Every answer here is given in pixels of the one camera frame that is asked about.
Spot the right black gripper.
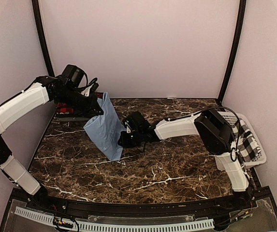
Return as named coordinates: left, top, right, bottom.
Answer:
left=117, top=129, right=144, bottom=147

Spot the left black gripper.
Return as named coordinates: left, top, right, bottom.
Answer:
left=57, top=87, right=104, bottom=116

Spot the light blue long sleeve shirt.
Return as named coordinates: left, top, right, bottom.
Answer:
left=84, top=92, right=126, bottom=161

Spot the red black plaid shirt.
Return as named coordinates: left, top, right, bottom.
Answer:
left=56, top=103, right=74, bottom=115

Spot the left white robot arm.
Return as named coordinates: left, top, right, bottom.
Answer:
left=0, top=76, right=103, bottom=211

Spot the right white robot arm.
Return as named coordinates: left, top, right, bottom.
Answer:
left=118, top=108, right=249, bottom=210

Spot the grey plastic laundry basket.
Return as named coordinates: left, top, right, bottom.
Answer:
left=220, top=112, right=266, bottom=169

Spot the black white checkered shirt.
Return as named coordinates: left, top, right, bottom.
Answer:
left=232, top=118, right=262, bottom=162

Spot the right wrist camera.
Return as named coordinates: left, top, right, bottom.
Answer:
left=122, top=111, right=150, bottom=133

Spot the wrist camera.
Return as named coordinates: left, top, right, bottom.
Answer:
left=60, top=64, right=99, bottom=97
left=122, top=111, right=150, bottom=133

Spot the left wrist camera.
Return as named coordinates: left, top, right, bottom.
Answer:
left=60, top=64, right=99, bottom=97

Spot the black front rail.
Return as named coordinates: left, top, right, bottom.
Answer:
left=21, top=196, right=251, bottom=218

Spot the left black frame post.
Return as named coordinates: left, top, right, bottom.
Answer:
left=31, top=0, right=55, bottom=77

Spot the black frame post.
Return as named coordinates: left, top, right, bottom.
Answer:
left=217, top=0, right=247, bottom=104
left=31, top=0, right=55, bottom=77

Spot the white slotted cable duct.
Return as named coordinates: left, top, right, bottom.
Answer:
left=15, top=206, right=214, bottom=232

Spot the right black frame post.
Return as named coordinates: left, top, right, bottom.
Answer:
left=217, top=0, right=247, bottom=104

